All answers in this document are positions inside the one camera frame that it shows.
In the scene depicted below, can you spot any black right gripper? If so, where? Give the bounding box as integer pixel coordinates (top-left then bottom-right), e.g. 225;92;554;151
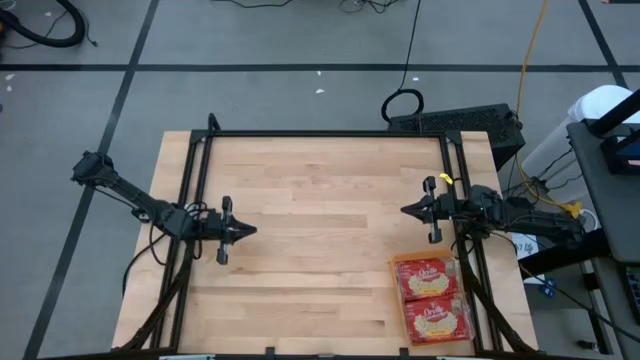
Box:
400;175;470;245

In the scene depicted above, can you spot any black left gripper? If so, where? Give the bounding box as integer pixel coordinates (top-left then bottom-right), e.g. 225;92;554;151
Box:
201;195;258;266

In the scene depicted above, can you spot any red popcorn bag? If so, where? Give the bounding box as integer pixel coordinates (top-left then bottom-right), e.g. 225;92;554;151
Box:
403;294;475;346
393;257;460;301

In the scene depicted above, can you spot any orange plastic basket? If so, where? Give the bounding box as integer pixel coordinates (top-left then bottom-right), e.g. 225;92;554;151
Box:
390;249;477;348

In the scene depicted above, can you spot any black computer case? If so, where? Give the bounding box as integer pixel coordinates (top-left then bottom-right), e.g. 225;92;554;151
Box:
387;103;527;171

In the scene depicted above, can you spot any white paper sheet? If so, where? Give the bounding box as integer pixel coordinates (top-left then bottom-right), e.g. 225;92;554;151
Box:
512;242;539;261

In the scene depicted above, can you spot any grey desk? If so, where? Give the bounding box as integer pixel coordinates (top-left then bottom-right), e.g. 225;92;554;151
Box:
567;119;640;360

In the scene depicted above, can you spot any black device with blue screen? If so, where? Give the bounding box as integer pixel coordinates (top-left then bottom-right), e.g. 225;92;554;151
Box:
599;133;640;176

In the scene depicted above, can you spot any white bin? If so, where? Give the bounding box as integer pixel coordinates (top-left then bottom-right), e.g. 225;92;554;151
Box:
519;83;636;174

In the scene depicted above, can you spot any black cable with loop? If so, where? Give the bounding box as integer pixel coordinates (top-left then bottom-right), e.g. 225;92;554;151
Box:
380;0;426;124

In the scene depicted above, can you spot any black aluminium table frame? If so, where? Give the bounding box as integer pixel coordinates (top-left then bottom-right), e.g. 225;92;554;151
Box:
112;112;539;360

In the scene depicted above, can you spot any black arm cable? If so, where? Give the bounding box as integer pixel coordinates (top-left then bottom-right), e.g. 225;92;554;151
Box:
121;232;169;297

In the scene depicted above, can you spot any white cable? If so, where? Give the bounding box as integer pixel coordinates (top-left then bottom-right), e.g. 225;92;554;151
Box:
579;207;600;234

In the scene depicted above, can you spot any yellow cable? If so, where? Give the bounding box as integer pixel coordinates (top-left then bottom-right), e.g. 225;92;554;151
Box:
514;0;571;209

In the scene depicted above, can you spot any black post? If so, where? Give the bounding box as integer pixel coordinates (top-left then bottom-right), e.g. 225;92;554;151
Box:
588;88;640;137

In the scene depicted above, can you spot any thick black hose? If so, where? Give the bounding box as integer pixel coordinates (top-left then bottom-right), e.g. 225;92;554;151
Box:
0;0;86;49

